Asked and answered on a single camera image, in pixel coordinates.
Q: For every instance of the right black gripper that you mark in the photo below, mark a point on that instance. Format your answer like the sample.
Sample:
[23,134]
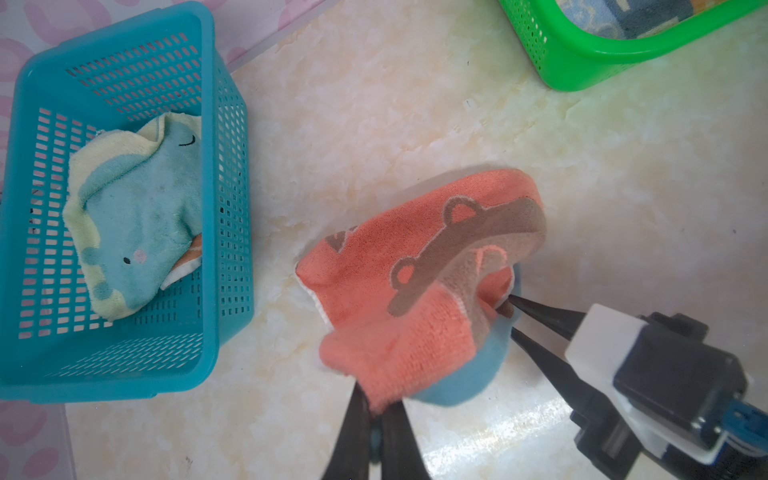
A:
[600,342]

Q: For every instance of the green plastic basket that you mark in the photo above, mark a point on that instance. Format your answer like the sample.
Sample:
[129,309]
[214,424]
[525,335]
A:
[569,59]

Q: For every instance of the pink orange towel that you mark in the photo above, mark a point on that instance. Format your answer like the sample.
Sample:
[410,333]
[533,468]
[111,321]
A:
[415,296]

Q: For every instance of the teal plastic basket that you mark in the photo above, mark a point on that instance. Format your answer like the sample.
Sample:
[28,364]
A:
[54,347]

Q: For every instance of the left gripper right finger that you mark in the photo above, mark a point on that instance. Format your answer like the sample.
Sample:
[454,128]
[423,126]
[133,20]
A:
[399,452]

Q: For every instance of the orange patterned towel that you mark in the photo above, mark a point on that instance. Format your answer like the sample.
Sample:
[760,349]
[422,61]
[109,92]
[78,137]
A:
[187,263]

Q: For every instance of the teal yellow hippo towel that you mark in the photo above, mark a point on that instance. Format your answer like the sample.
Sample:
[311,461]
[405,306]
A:
[134,207]

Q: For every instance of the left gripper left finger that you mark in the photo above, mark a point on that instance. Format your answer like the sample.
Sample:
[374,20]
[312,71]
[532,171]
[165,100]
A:
[350,459]

